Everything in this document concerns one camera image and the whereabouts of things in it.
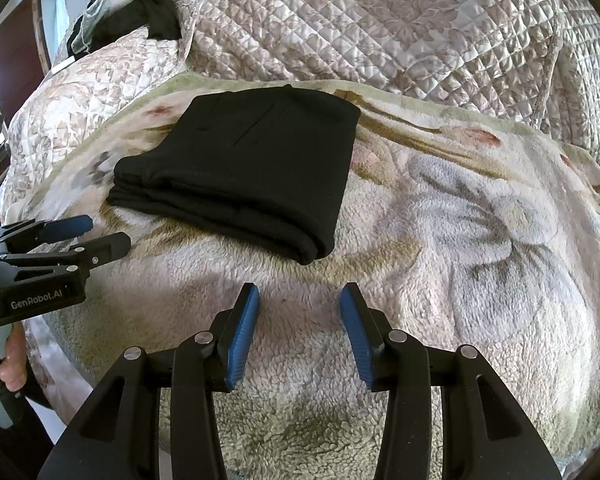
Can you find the quilted floral bedspread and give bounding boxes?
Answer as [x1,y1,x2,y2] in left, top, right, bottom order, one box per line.
[0,0,600,201]

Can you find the person's left hand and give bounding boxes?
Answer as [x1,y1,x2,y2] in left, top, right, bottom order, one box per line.
[0,335,28,393]

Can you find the black pants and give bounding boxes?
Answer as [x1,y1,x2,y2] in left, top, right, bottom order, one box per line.
[106,86,362,266]

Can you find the floral fleece blanket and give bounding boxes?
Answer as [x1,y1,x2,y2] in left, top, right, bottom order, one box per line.
[10,72,600,480]

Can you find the person's dark clothing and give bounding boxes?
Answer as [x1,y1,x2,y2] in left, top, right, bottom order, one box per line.
[0,395,56,480]

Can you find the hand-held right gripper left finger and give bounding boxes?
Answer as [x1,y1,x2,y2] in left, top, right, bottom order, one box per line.
[37,282,261,480]

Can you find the dark brown door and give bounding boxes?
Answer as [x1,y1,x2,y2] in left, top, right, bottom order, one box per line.
[0,0,51,116]

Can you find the pale sheer garment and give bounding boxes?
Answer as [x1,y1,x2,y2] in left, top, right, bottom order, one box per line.
[65,0,131,57]

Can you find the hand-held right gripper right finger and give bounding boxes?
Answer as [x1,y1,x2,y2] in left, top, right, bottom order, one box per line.
[340,282,563,480]

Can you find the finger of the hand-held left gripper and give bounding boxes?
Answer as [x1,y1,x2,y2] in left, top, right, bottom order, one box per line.
[1,232,132,273]
[2,215,95,247]

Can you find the dark clothes pile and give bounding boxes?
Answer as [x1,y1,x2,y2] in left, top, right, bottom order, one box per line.
[87,0,182,53]

